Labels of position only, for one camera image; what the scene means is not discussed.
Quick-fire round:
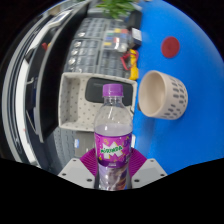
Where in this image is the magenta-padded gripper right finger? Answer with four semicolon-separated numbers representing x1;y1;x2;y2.
127;147;168;190

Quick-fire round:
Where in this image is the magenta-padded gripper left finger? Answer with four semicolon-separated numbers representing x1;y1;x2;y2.
57;147;100;190

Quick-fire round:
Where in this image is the purple-capped clear drink bottle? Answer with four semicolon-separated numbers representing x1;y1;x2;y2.
93;83;134;191

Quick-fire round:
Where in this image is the dark grey flat box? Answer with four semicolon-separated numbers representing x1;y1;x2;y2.
73;130;98;159

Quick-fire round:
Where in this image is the white carton box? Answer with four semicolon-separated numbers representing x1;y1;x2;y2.
130;134;137;149

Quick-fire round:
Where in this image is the beige perforated tray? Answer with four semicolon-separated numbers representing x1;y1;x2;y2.
58;72;138;133

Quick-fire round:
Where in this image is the beige cup with dark dashes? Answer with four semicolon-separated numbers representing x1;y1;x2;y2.
137;69;189;121

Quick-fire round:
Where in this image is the black rectangular pouch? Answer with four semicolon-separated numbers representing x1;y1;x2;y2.
84;77;136;105

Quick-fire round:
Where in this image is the black overhead shelf unit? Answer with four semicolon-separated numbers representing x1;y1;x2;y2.
19;1;91;144

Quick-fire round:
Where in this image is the yellow tool with red leads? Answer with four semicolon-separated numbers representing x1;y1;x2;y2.
120;48;140;81

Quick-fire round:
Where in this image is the grey small-parts drawer cabinet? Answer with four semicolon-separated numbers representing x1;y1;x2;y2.
96;49;131;79
63;38;103;74
74;16;109;41

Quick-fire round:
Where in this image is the flat round red coaster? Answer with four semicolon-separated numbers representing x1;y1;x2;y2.
161;36;181;59

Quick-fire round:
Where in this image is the black box with white label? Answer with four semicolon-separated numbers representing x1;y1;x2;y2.
128;27;143;50

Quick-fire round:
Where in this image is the clear organizer with coloured parts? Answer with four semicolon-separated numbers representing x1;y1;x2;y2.
101;28;131;53

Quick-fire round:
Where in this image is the black flat case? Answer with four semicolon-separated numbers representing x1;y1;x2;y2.
125;9;144;31

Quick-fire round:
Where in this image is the large potted green plant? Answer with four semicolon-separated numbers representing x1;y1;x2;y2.
96;0;136;19

